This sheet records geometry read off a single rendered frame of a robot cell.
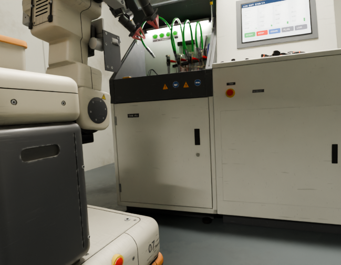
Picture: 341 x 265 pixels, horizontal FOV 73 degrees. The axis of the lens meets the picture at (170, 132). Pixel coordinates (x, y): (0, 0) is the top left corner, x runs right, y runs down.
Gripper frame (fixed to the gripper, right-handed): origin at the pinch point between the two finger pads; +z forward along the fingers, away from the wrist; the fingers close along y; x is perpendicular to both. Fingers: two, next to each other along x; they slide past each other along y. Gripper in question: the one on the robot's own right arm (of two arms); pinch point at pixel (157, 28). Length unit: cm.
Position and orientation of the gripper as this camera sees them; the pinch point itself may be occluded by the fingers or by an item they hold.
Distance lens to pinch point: 154.3
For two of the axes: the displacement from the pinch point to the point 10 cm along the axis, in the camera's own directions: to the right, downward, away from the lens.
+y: 3.3, -7.9, 5.2
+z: 4.2, 6.2, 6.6
